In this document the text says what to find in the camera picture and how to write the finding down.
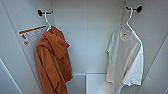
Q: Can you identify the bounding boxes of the white wardrobe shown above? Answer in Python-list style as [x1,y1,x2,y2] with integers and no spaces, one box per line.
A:
[0,0,168,94]

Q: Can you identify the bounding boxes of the orange hooded sweater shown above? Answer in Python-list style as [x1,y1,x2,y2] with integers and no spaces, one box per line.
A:
[35,25,74,94]

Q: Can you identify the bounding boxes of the white t-shirt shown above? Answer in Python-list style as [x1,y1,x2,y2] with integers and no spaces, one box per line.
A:
[105,24,145,94]

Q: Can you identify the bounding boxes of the white sticker with orange strip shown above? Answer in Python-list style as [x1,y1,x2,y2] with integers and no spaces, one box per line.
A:
[18,25,48,48]

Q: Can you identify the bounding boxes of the black wardrobe hook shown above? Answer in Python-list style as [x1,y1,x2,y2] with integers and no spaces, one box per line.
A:
[37,9,54,18]
[125,5,143,14]

